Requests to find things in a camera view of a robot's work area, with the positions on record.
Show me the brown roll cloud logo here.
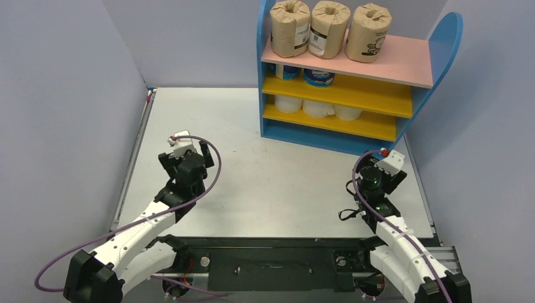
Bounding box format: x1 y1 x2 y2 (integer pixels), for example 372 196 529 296
308 1 351 59

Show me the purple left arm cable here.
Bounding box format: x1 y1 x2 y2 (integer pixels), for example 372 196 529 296
34 134 230 303

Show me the white paper roll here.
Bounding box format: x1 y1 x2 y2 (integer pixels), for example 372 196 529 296
302 100 335 119
333 105 362 121
274 95 303 114

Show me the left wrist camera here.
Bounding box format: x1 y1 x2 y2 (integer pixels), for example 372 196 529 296
168 130 197 159

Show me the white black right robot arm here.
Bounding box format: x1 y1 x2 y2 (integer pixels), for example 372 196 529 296
351 165 472 302

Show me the blue plastic tissue roll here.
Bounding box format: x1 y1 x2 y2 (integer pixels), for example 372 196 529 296
271 64 302 81

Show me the colourful wooden shelf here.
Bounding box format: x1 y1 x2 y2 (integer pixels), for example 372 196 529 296
256 1 464 155

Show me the aluminium rail frame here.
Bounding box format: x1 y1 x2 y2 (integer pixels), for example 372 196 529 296
99 88 462 302

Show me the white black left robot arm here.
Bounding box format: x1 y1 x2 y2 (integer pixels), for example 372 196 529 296
62 135 221 302

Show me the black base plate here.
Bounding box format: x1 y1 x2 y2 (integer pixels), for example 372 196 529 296
141 235 383 292

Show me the brown roll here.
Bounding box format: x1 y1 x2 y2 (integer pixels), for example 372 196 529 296
344 3 392 63
270 1 310 57

